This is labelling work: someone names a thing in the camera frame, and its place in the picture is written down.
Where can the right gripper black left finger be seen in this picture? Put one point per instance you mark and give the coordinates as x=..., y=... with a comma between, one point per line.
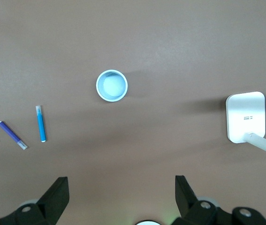
x=51, y=201

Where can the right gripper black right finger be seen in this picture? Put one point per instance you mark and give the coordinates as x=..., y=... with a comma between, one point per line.
x=189, y=204

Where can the blue marker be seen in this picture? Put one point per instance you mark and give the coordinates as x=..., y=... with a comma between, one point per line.
x=41, y=124

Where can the purple marker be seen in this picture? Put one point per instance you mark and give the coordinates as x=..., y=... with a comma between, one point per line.
x=10, y=132

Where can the light blue plastic cup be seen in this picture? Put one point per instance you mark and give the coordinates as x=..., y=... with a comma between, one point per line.
x=112, y=99

